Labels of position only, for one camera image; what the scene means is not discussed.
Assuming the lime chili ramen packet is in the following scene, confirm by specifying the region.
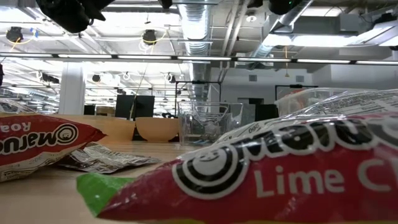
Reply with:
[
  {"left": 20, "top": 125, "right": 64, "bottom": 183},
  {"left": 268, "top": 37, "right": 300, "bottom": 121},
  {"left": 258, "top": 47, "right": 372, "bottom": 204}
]
[{"left": 76, "top": 88, "right": 398, "bottom": 224}]

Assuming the red yellow Maruchan ramen packet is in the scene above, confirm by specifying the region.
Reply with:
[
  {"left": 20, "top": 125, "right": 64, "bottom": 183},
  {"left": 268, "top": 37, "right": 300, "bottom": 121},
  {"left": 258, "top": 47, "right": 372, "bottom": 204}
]
[{"left": 0, "top": 98, "right": 107, "bottom": 184}]

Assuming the narrow clear plastic container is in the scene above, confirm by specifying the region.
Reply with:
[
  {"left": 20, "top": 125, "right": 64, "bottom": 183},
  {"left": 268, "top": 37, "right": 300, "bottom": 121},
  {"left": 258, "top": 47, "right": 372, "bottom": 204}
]
[{"left": 177, "top": 101, "right": 244, "bottom": 147}]

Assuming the orange bowl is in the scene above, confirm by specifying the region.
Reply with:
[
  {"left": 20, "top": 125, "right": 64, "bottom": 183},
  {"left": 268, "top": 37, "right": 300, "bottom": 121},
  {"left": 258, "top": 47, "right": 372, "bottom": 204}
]
[{"left": 136, "top": 117, "right": 180, "bottom": 143}]

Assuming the black monitor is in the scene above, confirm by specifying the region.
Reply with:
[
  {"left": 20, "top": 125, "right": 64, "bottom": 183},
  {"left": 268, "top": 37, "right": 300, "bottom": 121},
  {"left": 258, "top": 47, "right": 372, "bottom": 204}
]
[
  {"left": 114, "top": 95, "right": 136, "bottom": 119},
  {"left": 135, "top": 95, "right": 155, "bottom": 118}
]

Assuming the black ceiling device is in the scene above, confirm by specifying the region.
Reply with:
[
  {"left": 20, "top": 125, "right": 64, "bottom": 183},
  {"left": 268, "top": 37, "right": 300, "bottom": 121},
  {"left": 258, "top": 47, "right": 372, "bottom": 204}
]
[
  {"left": 142, "top": 29, "right": 158, "bottom": 46},
  {"left": 6, "top": 26, "right": 24, "bottom": 43}
]

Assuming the brown foil packet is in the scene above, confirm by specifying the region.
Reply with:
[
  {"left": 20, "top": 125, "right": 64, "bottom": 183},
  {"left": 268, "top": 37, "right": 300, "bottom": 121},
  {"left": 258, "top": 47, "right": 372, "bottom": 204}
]
[{"left": 57, "top": 142, "right": 162, "bottom": 174}]

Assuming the wide clear plastic bin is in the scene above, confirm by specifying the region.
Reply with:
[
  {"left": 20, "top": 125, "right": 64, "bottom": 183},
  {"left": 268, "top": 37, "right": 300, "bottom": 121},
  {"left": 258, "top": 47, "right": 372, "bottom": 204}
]
[{"left": 274, "top": 87, "right": 377, "bottom": 118}]

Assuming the white pillar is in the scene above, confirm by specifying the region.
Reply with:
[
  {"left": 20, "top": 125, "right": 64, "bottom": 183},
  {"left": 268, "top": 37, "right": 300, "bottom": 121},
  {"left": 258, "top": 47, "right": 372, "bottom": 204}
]
[{"left": 58, "top": 62, "right": 86, "bottom": 115}]

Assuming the ceiling light rail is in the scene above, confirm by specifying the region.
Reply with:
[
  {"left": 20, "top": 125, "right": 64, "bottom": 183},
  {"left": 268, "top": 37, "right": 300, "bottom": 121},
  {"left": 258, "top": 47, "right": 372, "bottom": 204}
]
[{"left": 0, "top": 52, "right": 398, "bottom": 65}]

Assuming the slanted silver ventilation duct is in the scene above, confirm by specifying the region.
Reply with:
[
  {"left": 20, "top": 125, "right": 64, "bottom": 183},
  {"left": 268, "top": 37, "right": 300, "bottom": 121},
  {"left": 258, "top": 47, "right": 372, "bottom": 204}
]
[{"left": 248, "top": 0, "right": 315, "bottom": 68}]

